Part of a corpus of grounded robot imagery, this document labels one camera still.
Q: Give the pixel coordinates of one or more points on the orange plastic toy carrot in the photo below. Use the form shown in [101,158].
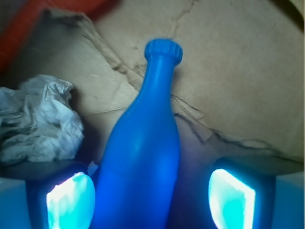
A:
[22,24]

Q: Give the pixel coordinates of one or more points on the brown paper bag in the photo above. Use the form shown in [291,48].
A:
[238,90]

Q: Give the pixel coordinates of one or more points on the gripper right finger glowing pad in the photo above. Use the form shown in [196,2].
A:
[241,193]

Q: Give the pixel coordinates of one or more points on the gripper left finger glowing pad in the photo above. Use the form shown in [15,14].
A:
[60,196]

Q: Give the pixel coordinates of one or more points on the blue plastic toy bottle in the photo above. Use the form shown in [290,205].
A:
[139,167]

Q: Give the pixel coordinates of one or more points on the crumpled white paper ball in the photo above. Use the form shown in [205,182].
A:
[37,123]

